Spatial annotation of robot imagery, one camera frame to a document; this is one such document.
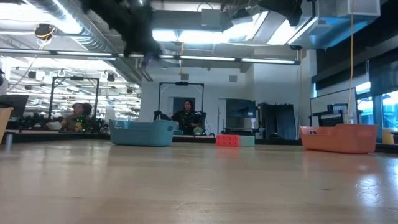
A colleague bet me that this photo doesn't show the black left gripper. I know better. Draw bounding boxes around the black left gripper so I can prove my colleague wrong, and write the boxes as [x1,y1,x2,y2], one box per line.
[80,0,164,60]

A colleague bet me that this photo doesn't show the orange studded block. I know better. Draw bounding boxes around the orange studded block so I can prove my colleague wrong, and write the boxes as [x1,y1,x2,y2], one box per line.
[216,134,241,147]

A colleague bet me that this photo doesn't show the teal cube block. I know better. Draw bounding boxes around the teal cube block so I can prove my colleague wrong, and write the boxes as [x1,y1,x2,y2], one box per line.
[239,135,256,147]

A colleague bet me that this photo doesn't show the yellow plastic bin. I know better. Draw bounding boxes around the yellow plastic bin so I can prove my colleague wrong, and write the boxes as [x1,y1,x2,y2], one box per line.
[0,107,15,144]

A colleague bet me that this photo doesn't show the long ceiling light bar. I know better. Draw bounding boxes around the long ceiling light bar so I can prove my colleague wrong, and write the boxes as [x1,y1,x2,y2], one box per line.
[0,48,301,65]

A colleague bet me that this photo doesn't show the person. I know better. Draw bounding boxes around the person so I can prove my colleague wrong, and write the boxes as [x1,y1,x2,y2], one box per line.
[60,102,95,132]
[170,99,206,136]

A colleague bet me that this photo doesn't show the blue plastic bin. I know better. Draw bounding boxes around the blue plastic bin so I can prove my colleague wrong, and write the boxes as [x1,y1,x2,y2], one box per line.
[108,119,177,147]

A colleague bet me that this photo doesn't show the whiteboard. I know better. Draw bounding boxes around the whiteboard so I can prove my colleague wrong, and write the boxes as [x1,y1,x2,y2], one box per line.
[310,88,358,127]

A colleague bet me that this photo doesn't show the dark storage cabinet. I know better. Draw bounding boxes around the dark storage cabinet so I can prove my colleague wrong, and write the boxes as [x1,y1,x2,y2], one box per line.
[226,98,257,136]

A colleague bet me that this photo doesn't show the black curtained cabinet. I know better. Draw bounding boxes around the black curtained cabinet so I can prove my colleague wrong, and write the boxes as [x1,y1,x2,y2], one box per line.
[257,102,297,140]

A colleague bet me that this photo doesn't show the black perforated cart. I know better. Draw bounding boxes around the black perforated cart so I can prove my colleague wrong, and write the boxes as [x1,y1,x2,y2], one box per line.
[310,103,349,127]

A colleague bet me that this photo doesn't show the background black robot arms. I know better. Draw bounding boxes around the background black robot arms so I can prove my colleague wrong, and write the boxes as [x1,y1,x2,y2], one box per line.
[17,111,108,132]

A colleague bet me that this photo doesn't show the black monitor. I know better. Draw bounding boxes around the black monitor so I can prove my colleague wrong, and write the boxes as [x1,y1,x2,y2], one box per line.
[0,95,30,118]

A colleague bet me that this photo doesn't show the orange plastic bin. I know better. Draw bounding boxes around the orange plastic bin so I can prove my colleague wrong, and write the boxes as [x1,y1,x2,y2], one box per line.
[300,123,379,155]

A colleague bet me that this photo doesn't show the yellow container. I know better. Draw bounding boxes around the yellow container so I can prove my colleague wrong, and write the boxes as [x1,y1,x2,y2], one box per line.
[382,129,396,145]

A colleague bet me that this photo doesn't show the black gantry frame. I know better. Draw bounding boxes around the black gantry frame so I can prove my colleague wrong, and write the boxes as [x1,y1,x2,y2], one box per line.
[49,76,101,131]
[158,81,205,135]

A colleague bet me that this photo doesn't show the yellow ceiling cable reel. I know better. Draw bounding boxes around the yellow ceiling cable reel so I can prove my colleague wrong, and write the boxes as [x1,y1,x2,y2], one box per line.
[33,23,58,42]

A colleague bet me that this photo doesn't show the grey metal post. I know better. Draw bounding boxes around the grey metal post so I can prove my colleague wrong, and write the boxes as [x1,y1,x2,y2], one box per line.
[4,132,14,151]

